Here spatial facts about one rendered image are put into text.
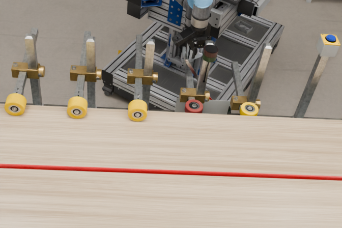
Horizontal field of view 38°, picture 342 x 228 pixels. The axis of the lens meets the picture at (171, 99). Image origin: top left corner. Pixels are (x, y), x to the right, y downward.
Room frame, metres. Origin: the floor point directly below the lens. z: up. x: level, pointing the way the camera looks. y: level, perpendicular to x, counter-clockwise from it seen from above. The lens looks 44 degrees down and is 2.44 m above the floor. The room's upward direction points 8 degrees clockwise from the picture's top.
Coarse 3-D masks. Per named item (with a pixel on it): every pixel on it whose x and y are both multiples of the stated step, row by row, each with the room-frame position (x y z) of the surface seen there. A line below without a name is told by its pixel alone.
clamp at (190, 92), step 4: (188, 88) 1.69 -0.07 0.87; (192, 88) 1.70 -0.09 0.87; (180, 92) 1.67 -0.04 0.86; (188, 92) 1.66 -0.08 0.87; (192, 92) 1.67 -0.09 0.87; (208, 92) 1.68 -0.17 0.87; (180, 96) 1.65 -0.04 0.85; (184, 96) 1.64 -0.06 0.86; (188, 96) 1.65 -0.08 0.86; (192, 96) 1.65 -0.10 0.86; (196, 96) 1.65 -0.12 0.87; (200, 96) 1.65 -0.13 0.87; (204, 96) 1.66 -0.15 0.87; (208, 96) 1.66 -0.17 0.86; (180, 100) 1.64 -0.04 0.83; (184, 100) 1.64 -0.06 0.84; (200, 100) 1.65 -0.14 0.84; (204, 100) 1.66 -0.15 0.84; (208, 100) 1.66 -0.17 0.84
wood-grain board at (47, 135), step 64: (0, 128) 1.26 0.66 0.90; (64, 128) 1.31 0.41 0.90; (128, 128) 1.36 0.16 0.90; (192, 128) 1.42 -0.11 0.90; (256, 128) 1.47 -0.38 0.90; (320, 128) 1.53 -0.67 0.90; (0, 192) 0.97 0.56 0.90; (64, 192) 1.01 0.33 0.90; (128, 192) 1.05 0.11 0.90; (192, 192) 1.09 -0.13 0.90; (256, 192) 1.13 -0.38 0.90; (320, 192) 1.18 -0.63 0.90
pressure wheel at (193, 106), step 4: (188, 100) 1.57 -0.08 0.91; (192, 100) 1.58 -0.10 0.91; (196, 100) 1.58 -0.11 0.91; (188, 104) 1.55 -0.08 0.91; (192, 104) 1.55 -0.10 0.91; (196, 104) 1.56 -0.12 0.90; (200, 104) 1.56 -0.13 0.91; (188, 108) 1.52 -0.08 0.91; (192, 108) 1.53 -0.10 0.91; (196, 108) 1.53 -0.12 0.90; (200, 108) 1.53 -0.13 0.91; (188, 112) 1.51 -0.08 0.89; (192, 112) 1.51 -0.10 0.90; (196, 112) 1.51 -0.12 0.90; (200, 112) 1.52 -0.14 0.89
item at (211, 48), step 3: (207, 45) 1.65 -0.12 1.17; (210, 45) 1.65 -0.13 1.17; (213, 45) 1.65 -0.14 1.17; (207, 48) 1.63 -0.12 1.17; (210, 48) 1.63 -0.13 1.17; (213, 48) 1.63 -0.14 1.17; (216, 48) 1.64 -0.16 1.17; (207, 51) 1.61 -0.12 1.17; (210, 51) 1.61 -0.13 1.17; (213, 51) 1.61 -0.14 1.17; (216, 51) 1.62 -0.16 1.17; (207, 66) 1.63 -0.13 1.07; (204, 78) 1.65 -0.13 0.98; (204, 81) 1.65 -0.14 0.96
